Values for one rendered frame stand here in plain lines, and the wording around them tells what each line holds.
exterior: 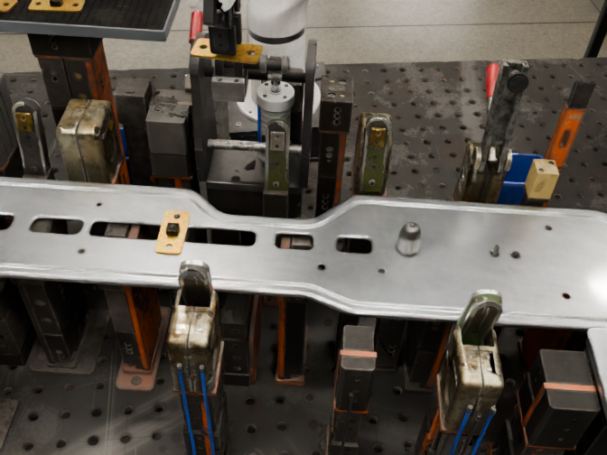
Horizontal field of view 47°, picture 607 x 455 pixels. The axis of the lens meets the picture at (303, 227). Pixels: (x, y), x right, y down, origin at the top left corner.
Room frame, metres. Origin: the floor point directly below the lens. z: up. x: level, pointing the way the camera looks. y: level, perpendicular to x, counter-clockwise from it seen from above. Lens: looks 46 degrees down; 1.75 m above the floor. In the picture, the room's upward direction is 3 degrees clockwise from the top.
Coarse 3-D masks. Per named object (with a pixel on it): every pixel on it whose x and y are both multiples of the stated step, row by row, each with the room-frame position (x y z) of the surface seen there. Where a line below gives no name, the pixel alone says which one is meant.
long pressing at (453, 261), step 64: (0, 192) 0.75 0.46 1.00; (64, 192) 0.76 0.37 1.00; (128, 192) 0.76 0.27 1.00; (192, 192) 0.77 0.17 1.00; (0, 256) 0.62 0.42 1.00; (64, 256) 0.63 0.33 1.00; (128, 256) 0.64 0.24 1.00; (192, 256) 0.64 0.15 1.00; (256, 256) 0.65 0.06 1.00; (320, 256) 0.65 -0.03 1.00; (384, 256) 0.66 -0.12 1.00; (448, 256) 0.67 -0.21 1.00; (512, 256) 0.67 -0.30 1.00; (576, 256) 0.68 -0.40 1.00; (448, 320) 0.56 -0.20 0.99; (512, 320) 0.56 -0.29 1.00; (576, 320) 0.57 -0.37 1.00
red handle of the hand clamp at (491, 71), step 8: (496, 64) 0.94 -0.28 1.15; (488, 72) 0.93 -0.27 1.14; (496, 72) 0.92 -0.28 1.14; (488, 80) 0.92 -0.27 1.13; (488, 88) 0.91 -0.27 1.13; (488, 96) 0.90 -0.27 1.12; (488, 104) 0.89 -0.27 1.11; (488, 112) 0.88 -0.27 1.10; (496, 144) 0.83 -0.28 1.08; (496, 152) 0.82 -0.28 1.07; (488, 160) 0.81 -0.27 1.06; (496, 160) 0.81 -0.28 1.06
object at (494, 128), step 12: (504, 60) 0.85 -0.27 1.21; (516, 60) 0.85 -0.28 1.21; (504, 72) 0.83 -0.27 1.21; (516, 72) 0.81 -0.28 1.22; (504, 84) 0.83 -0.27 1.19; (516, 84) 0.80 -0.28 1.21; (492, 96) 0.84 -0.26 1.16; (504, 96) 0.83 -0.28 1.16; (516, 96) 0.83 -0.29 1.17; (492, 108) 0.83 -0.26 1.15; (504, 108) 0.83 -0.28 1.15; (516, 108) 0.82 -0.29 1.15; (492, 120) 0.82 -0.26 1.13; (504, 120) 0.83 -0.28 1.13; (492, 132) 0.82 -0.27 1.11; (504, 132) 0.82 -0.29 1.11; (504, 144) 0.81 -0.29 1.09; (504, 156) 0.81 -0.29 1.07; (480, 168) 0.81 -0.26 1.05
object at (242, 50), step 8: (200, 40) 0.76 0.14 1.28; (208, 40) 0.76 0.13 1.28; (192, 48) 0.74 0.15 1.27; (200, 48) 0.74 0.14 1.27; (208, 48) 0.74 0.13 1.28; (240, 48) 0.74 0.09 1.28; (248, 48) 0.75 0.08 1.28; (256, 48) 0.75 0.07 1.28; (200, 56) 0.73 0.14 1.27; (208, 56) 0.72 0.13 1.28; (216, 56) 0.72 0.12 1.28; (224, 56) 0.73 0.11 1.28; (232, 56) 0.73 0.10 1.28; (240, 56) 0.73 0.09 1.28; (248, 56) 0.73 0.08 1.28; (256, 56) 0.73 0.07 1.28
